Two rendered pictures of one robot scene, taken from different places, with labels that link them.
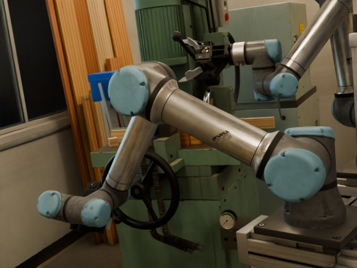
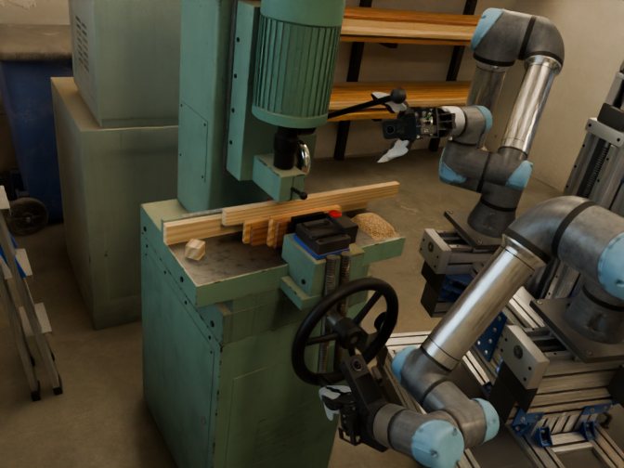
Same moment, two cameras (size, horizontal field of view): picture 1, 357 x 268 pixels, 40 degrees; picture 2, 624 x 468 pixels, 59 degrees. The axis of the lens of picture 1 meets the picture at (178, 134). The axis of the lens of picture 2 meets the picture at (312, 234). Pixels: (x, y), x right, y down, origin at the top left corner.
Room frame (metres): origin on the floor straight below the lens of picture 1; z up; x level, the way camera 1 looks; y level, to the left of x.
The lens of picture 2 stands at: (1.25, 1.06, 1.59)
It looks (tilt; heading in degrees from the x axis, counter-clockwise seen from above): 29 degrees down; 299
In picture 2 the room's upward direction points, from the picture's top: 9 degrees clockwise
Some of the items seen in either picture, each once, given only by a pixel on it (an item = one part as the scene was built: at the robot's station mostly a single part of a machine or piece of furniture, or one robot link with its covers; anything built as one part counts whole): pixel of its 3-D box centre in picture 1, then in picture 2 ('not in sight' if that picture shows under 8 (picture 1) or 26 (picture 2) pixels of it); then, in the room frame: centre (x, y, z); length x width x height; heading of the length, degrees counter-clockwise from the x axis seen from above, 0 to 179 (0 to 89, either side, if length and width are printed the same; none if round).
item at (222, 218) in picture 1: (228, 221); (383, 324); (1.64, -0.14, 0.65); 0.06 x 0.04 x 0.08; 67
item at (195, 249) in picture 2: (113, 141); (195, 249); (1.98, 0.27, 0.92); 0.03 x 0.03 x 0.03; 19
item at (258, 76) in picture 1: (266, 83); (463, 160); (1.60, -0.30, 1.12); 0.11 x 0.08 x 0.11; 10
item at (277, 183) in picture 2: not in sight; (278, 179); (1.95, 0.01, 1.03); 0.14 x 0.07 x 0.09; 157
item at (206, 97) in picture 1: (210, 103); (295, 160); (2.01, -0.14, 1.02); 0.12 x 0.03 x 0.12; 157
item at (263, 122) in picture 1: (202, 125); (318, 201); (1.89, -0.10, 0.95); 0.55 x 0.02 x 0.04; 67
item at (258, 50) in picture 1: (263, 52); (467, 122); (1.62, -0.30, 1.21); 0.11 x 0.08 x 0.09; 67
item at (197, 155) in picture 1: (167, 154); (299, 256); (1.83, 0.05, 0.87); 0.61 x 0.30 x 0.06; 67
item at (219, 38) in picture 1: (217, 50); not in sight; (2.08, -0.20, 1.23); 0.09 x 0.08 x 0.15; 157
